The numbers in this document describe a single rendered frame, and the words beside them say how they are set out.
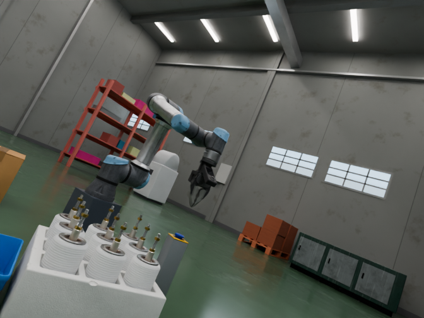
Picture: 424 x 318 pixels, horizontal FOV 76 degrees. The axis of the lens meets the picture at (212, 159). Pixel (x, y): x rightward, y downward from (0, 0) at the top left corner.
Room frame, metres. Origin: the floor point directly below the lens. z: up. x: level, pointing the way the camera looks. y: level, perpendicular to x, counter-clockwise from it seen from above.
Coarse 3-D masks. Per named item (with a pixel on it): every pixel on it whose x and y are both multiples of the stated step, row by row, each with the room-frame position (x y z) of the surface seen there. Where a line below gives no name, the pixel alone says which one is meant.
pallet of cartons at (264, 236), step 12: (252, 228) 6.54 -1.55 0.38; (264, 228) 6.34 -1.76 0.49; (276, 228) 6.17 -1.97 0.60; (288, 228) 6.58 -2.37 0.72; (240, 240) 6.61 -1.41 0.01; (252, 240) 6.43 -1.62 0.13; (264, 240) 6.28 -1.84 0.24; (276, 240) 6.24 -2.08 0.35; (288, 240) 6.76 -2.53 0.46; (276, 252) 6.61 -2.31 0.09; (288, 252) 6.98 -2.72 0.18
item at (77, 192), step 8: (80, 192) 1.41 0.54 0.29; (72, 200) 1.43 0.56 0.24; (88, 200) 1.36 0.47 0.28; (96, 200) 1.35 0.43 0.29; (64, 208) 1.44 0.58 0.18; (88, 208) 1.34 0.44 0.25; (96, 208) 1.37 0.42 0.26; (104, 208) 1.41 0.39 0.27; (120, 208) 1.48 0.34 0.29; (80, 216) 1.36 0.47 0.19; (88, 216) 1.35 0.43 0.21; (96, 216) 1.39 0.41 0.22; (104, 216) 1.42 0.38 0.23; (112, 216) 1.46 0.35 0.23; (88, 224) 1.37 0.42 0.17
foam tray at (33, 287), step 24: (24, 264) 0.81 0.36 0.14; (24, 288) 0.71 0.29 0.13; (48, 288) 0.73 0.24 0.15; (72, 288) 0.76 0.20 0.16; (96, 288) 0.78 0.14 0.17; (120, 288) 0.82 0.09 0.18; (0, 312) 0.78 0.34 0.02; (24, 312) 0.72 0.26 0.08; (48, 312) 0.74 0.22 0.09; (72, 312) 0.77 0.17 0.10; (96, 312) 0.80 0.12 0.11; (120, 312) 0.83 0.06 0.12; (144, 312) 0.86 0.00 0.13
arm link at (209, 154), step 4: (204, 152) 1.16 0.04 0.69; (208, 152) 1.15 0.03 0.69; (212, 152) 1.15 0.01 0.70; (204, 156) 1.16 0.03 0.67; (208, 156) 1.15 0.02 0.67; (212, 156) 1.15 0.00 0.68; (216, 156) 1.15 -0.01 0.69; (220, 156) 1.18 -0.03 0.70; (212, 160) 1.15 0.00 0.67; (216, 160) 1.16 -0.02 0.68
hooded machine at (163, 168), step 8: (160, 152) 6.87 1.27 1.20; (168, 152) 6.81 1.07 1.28; (152, 160) 6.81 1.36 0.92; (160, 160) 6.69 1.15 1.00; (168, 160) 6.64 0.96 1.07; (176, 160) 6.83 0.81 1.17; (152, 168) 6.64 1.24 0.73; (160, 168) 6.50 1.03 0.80; (168, 168) 6.68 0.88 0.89; (176, 168) 6.93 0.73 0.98; (152, 176) 6.58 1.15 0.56; (160, 176) 6.57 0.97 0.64; (168, 176) 6.77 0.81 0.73; (176, 176) 6.97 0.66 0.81; (152, 184) 6.51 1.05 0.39; (160, 184) 6.66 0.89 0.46; (168, 184) 6.86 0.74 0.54; (136, 192) 6.79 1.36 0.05; (144, 192) 6.57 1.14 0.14; (152, 192) 6.55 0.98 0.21; (160, 192) 6.75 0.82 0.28; (168, 192) 6.96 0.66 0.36; (152, 200) 6.69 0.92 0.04; (160, 200) 6.84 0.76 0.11
